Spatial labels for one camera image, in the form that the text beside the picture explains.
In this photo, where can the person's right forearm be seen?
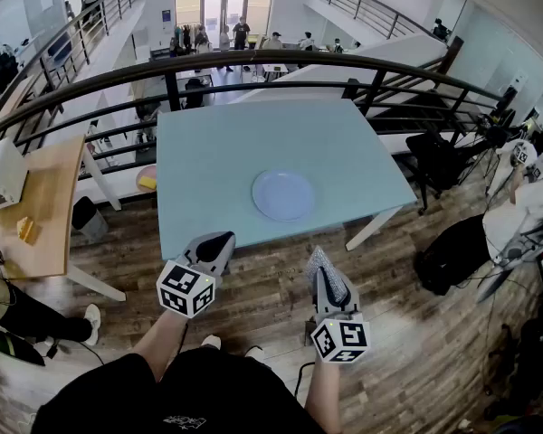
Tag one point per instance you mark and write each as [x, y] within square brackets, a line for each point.
[323, 396]

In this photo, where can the tripod with equipment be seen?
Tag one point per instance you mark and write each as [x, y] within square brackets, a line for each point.
[495, 134]

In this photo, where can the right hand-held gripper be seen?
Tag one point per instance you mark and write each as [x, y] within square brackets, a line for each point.
[341, 339]

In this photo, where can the group of distant people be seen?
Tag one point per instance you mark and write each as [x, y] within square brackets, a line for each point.
[241, 32]

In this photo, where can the white table leg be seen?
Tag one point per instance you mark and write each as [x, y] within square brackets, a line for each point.
[371, 229]

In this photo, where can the white box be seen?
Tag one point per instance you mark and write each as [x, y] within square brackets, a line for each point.
[0, 165]

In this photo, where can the large pale blue plate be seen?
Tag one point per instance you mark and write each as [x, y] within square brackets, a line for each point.
[282, 195]

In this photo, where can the black office chair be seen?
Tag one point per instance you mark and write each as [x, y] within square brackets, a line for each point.
[434, 161]

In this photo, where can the yellow sponge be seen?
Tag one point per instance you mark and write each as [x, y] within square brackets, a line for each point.
[148, 182]
[27, 231]

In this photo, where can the person's black clothing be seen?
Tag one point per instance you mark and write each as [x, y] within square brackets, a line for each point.
[208, 396]

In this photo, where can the pink round stool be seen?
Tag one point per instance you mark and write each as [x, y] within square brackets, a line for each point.
[141, 172]

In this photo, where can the wooden side table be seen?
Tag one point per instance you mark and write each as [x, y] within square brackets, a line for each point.
[54, 188]

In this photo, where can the black curved metal railing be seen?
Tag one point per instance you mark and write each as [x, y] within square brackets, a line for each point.
[253, 57]

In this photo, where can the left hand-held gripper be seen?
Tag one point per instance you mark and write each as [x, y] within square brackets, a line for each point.
[185, 287]

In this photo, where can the person's left forearm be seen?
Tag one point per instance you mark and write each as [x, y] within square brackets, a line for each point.
[163, 337]

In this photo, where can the grey bin with black bag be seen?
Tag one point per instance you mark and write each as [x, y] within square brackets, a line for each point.
[83, 213]

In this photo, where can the person's left white shoe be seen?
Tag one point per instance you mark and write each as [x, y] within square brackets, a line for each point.
[211, 342]

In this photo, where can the glass entrance doors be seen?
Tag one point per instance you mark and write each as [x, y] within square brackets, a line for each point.
[217, 12]

